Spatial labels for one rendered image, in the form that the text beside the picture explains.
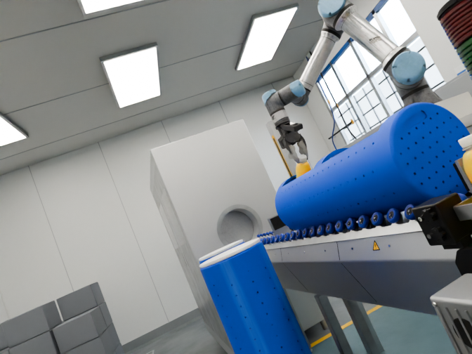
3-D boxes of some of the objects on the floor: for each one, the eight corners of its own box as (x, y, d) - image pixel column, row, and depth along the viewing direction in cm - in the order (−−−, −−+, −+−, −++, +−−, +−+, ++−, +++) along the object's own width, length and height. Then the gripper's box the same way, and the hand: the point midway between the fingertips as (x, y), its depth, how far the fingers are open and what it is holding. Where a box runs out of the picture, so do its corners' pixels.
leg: (395, 394, 175) (342, 279, 183) (404, 398, 170) (348, 279, 178) (388, 400, 173) (333, 284, 182) (395, 404, 168) (339, 284, 176)
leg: (375, 409, 171) (321, 291, 179) (383, 414, 165) (326, 292, 173) (366, 416, 169) (312, 296, 177) (374, 421, 164) (317, 297, 172)
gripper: (288, 122, 165) (307, 161, 162) (267, 129, 161) (287, 169, 158) (295, 114, 157) (315, 156, 154) (274, 122, 153) (294, 164, 150)
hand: (302, 158), depth 154 cm, fingers closed on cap, 4 cm apart
